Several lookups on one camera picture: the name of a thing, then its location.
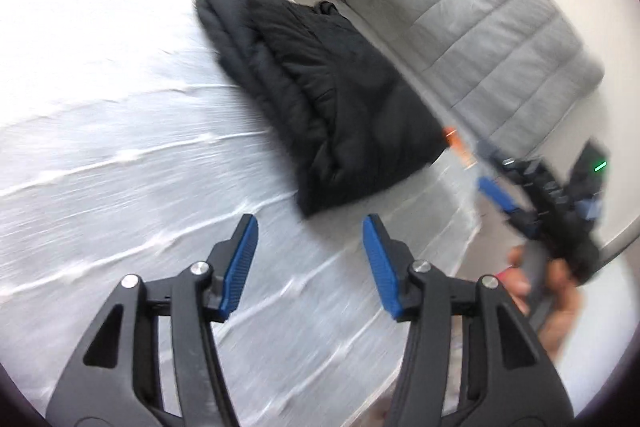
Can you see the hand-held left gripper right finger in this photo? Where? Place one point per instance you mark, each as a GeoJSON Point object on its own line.
{"type": "Point", "coordinates": [382, 267]}

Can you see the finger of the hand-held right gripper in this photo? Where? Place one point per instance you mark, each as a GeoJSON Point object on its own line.
{"type": "Point", "coordinates": [497, 194]}
{"type": "Point", "coordinates": [515, 169]}

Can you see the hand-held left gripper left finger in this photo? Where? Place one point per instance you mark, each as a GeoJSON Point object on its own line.
{"type": "Point", "coordinates": [240, 267]}

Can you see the black long coat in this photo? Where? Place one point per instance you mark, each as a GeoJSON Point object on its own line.
{"type": "Point", "coordinates": [325, 107]}

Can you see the person's right hand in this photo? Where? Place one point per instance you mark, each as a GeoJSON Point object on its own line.
{"type": "Point", "coordinates": [557, 292]}

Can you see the small orange packet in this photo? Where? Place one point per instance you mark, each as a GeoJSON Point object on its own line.
{"type": "Point", "coordinates": [452, 138]}

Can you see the grey padded headboard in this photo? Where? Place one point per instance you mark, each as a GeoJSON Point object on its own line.
{"type": "Point", "coordinates": [475, 7]}

